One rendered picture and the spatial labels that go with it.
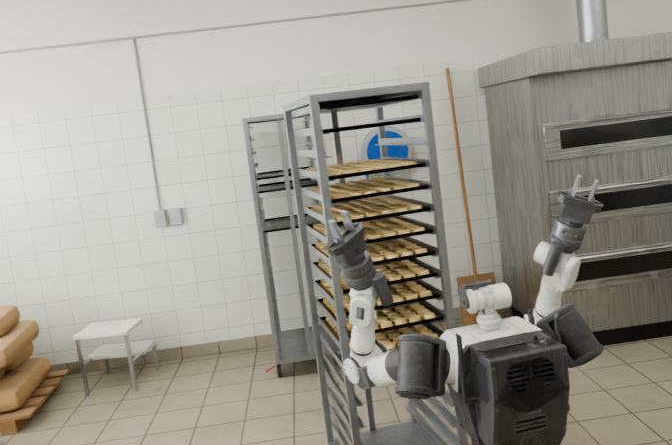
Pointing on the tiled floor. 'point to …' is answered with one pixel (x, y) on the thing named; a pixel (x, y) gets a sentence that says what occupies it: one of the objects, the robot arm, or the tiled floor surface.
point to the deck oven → (578, 149)
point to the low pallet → (12, 423)
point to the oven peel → (466, 222)
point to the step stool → (114, 347)
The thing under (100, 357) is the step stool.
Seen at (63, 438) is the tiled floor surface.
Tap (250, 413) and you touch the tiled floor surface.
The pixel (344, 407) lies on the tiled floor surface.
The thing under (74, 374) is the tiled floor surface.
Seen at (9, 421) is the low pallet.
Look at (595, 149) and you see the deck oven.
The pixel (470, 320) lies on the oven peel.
